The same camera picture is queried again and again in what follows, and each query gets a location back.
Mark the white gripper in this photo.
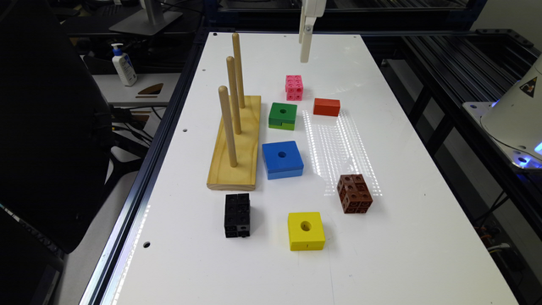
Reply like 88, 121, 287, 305
298, 0, 327, 64

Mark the pink linking cube block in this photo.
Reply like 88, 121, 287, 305
285, 75, 304, 101

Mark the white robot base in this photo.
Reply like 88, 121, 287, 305
463, 59, 542, 170

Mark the rear wooden peg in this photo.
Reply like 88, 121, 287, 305
232, 32, 245, 108

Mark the wooden peg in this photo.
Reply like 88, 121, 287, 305
226, 56, 241, 135
218, 86, 238, 167
232, 32, 245, 108

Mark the middle wooden peg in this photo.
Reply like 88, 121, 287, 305
226, 56, 241, 135

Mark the red rectangular block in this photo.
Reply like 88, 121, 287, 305
313, 98, 340, 117

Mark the green square block with hole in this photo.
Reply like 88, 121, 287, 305
268, 103, 297, 130

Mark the front wooden peg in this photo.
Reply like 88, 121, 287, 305
218, 86, 238, 167

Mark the blue square block with hole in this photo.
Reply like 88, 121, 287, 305
263, 141, 304, 180

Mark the wooden peg base board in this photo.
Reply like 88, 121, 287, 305
207, 96, 261, 191

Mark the grey monitor stand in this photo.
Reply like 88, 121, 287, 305
109, 0, 183, 36

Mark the brown linking cube block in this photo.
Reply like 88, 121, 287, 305
337, 174, 373, 214

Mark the white pump lotion bottle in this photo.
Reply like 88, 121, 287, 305
111, 43, 138, 86

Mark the black linking cube block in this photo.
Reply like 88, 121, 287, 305
224, 193, 251, 238

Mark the yellow square block with hole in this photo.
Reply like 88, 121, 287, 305
288, 212, 326, 251

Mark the black office chair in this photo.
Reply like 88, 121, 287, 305
1, 0, 113, 252

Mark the black aluminium frame rack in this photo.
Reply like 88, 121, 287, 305
367, 33, 541, 235

